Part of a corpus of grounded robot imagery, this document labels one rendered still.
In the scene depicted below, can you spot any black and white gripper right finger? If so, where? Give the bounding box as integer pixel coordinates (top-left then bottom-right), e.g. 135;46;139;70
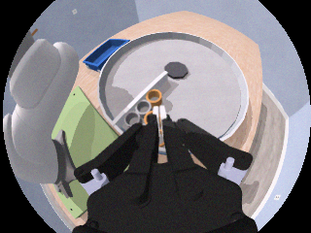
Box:
160;106;253;203

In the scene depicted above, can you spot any blue crate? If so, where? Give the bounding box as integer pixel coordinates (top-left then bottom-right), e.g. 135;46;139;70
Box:
83;39;130;74

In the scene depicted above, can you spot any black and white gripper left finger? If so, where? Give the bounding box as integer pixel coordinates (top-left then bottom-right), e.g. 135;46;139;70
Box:
74;106;160;206

